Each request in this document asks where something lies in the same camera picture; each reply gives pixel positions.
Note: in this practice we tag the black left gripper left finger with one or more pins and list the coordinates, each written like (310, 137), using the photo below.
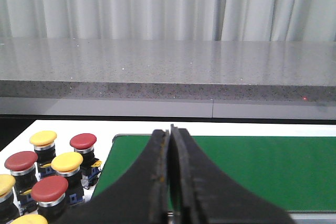
(138, 196)

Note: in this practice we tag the grey stone counter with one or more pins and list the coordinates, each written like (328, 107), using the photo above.
(189, 79)

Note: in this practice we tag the red mushroom push button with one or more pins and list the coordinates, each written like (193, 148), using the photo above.
(91, 166)
(22, 166)
(50, 196)

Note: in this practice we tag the white pleated curtain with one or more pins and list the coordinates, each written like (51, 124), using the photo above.
(249, 20)

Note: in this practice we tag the yellow mushroom push button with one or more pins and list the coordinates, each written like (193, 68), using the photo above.
(9, 211)
(44, 147)
(30, 219)
(67, 165)

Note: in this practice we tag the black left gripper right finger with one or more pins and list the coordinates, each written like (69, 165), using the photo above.
(202, 193)

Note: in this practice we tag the green conveyor belt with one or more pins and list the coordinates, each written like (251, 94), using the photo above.
(296, 173)

